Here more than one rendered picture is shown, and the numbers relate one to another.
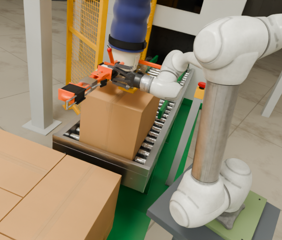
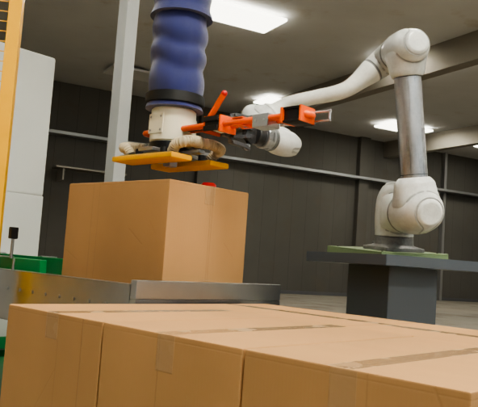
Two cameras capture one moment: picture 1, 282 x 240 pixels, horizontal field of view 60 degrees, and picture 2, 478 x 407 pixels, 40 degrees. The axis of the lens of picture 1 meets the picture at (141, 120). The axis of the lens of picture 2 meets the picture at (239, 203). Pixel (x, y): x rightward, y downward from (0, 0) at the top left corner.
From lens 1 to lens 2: 238 cm
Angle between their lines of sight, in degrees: 67
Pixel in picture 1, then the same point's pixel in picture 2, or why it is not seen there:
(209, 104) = (415, 94)
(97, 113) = (193, 214)
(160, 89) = (290, 137)
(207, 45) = (420, 40)
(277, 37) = not seen: hidden behind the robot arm
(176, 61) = (276, 109)
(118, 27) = (189, 74)
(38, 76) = not seen: outside the picture
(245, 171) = not seen: hidden behind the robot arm
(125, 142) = (232, 259)
